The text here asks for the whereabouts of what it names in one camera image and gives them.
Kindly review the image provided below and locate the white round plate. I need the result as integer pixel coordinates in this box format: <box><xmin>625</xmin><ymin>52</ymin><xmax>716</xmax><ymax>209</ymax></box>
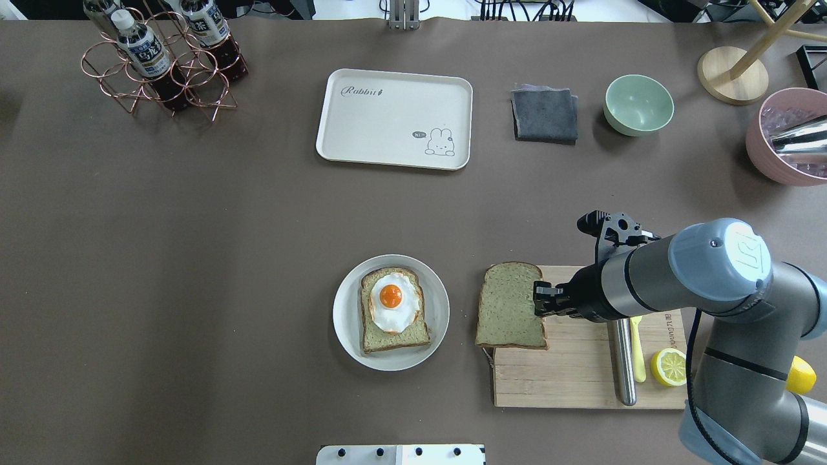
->
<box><xmin>333</xmin><ymin>255</ymin><xmax>450</xmax><ymax>371</ymax></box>

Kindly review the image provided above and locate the mint green bowl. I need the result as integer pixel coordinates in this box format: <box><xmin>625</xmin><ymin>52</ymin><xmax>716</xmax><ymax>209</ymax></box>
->
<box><xmin>603</xmin><ymin>74</ymin><xmax>675</xmax><ymax>136</ymax></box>

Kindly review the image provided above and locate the bread slice with egg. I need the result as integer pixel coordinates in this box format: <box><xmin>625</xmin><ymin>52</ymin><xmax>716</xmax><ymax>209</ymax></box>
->
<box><xmin>359</xmin><ymin>267</ymin><xmax>431</xmax><ymax>353</ymax></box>

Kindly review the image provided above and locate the cream rabbit tray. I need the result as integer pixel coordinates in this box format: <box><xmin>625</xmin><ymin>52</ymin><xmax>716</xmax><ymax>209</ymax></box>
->
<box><xmin>315</xmin><ymin>68</ymin><xmax>473</xmax><ymax>171</ymax></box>

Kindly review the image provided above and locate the yellow lemon far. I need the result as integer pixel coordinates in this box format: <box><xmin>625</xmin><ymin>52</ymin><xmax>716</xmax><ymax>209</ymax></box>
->
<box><xmin>786</xmin><ymin>355</ymin><xmax>817</xmax><ymax>395</ymax></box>

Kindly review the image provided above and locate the yellow plastic knife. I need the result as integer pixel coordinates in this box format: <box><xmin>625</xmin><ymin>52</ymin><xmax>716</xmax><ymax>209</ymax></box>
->
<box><xmin>629</xmin><ymin>315</ymin><xmax>647</xmax><ymax>383</ymax></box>

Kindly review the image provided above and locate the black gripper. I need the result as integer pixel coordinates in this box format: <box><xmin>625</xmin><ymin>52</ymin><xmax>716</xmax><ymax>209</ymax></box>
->
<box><xmin>534</xmin><ymin>263</ymin><xmax>611</xmax><ymax>323</ymax></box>

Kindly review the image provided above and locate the fried egg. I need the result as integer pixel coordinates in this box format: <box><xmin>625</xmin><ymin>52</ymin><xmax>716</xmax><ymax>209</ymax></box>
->
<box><xmin>369</xmin><ymin>271</ymin><xmax>423</xmax><ymax>335</ymax></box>

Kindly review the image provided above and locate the plain bread slice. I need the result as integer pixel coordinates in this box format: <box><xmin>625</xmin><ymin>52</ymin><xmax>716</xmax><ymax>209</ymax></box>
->
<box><xmin>475</xmin><ymin>262</ymin><xmax>549</xmax><ymax>350</ymax></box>

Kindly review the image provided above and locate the tea bottle two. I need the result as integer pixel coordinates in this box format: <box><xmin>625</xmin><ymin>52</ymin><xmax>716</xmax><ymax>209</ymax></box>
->
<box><xmin>111</xmin><ymin>8</ymin><xmax>189</xmax><ymax>111</ymax></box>

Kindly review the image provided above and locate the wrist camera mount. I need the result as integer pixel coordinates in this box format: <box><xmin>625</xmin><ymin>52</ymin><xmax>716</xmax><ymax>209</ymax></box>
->
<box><xmin>576</xmin><ymin>210</ymin><xmax>661</xmax><ymax>263</ymax></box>

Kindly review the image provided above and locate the wooden mug tree stand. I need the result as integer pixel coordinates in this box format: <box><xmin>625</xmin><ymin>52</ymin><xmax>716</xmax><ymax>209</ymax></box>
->
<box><xmin>696</xmin><ymin>1</ymin><xmax>826</xmax><ymax>105</ymax></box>

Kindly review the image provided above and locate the tea bottle three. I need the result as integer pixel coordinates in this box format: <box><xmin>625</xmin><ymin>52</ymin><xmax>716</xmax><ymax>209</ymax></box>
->
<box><xmin>82</xmin><ymin>0</ymin><xmax>123</xmax><ymax>41</ymax></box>

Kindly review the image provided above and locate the pink bowl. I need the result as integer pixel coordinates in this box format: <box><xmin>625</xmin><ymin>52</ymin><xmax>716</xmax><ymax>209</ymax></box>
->
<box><xmin>746</xmin><ymin>88</ymin><xmax>826</xmax><ymax>187</ymax></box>

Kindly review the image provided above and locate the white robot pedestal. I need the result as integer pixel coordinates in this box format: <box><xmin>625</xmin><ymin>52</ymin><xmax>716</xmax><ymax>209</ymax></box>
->
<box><xmin>315</xmin><ymin>444</ymin><xmax>487</xmax><ymax>464</ymax></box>

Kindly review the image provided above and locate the steel ice scoop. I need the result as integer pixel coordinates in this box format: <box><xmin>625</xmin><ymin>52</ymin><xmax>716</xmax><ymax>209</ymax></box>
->
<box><xmin>770</xmin><ymin>116</ymin><xmax>826</xmax><ymax>163</ymax></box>

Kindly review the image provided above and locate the wooden cutting board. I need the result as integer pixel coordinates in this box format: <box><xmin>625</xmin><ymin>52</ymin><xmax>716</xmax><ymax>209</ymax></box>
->
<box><xmin>481</xmin><ymin>264</ymin><xmax>698</xmax><ymax>409</ymax></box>

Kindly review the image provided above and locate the aluminium frame post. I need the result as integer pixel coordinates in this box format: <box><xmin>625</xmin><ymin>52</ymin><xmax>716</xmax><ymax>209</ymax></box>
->
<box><xmin>386</xmin><ymin>0</ymin><xmax>421</xmax><ymax>30</ymax></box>

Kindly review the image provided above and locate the tea bottle one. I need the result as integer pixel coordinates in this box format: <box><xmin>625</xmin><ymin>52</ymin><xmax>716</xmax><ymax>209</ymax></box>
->
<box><xmin>180</xmin><ymin>1</ymin><xmax>249</xmax><ymax>81</ymax></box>

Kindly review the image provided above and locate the half lemon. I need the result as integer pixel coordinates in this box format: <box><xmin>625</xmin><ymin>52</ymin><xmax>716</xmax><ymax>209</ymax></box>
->
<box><xmin>650</xmin><ymin>347</ymin><xmax>687</xmax><ymax>388</ymax></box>

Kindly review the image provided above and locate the copper wire bottle rack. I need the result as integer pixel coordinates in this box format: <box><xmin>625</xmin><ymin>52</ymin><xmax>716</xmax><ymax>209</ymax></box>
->
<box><xmin>81</xmin><ymin>1</ymin><xmax>249</xmax><ymax>120</ymax></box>

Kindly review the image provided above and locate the grey folded cloth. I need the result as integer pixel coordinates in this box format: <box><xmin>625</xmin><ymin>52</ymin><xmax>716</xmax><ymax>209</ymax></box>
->
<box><xmin>511</xmin><ymin>83</ymin><xmax>579</xmax><ymax>144</ymax></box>

